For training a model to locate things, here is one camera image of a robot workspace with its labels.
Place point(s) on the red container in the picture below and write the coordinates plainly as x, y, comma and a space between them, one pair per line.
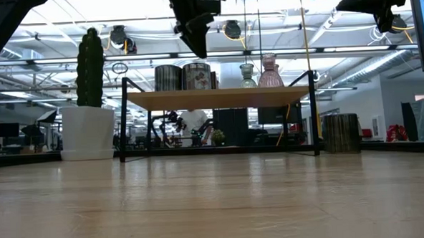
395, 133

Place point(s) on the green ribbed glass candlestick holder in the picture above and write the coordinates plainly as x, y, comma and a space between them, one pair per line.
248, 82

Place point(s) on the tall green cactus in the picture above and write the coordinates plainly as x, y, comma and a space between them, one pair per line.
89, 67

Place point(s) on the small green potted plant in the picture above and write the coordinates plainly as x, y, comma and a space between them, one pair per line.
218, 137

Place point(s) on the pink ribbed glass candlestick holder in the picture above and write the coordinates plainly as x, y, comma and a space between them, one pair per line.
277, 68
270, 77

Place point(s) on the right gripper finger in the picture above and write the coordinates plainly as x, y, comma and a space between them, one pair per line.
363, 3
385, 20

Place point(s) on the white plant pot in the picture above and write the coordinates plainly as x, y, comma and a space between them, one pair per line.
87, 131

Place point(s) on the printed tin can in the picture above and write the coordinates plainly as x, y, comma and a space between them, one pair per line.
197, 78

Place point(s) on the wooden shelf black metal frame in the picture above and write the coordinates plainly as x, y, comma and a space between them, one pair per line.
218, 99

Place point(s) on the black background screen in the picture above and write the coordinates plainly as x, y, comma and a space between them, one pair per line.
5, 130
273, 115

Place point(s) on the person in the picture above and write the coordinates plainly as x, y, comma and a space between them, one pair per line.
194, 120

